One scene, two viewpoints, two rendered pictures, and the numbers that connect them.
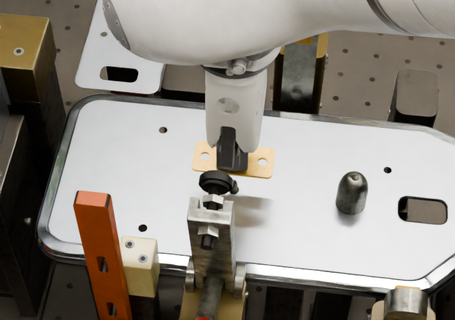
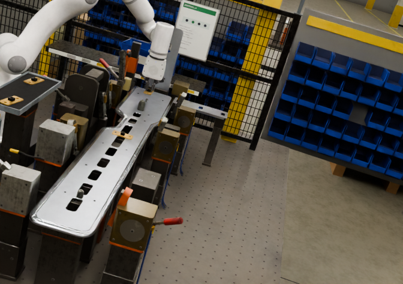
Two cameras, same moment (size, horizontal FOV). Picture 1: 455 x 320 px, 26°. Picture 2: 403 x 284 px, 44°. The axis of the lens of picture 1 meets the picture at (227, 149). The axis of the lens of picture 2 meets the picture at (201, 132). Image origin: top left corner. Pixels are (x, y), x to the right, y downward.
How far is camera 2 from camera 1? 2.41 m
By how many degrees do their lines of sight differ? 69
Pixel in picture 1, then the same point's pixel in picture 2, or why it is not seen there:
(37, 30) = (184, 86)
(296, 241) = (131, 102)
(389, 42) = (226, 201)
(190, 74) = not seen: hidden behind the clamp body
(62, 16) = (229, 156)
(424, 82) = (176, 128)
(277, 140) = (158, 108)
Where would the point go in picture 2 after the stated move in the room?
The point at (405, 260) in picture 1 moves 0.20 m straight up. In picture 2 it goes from (124, 109) to (134, 68)
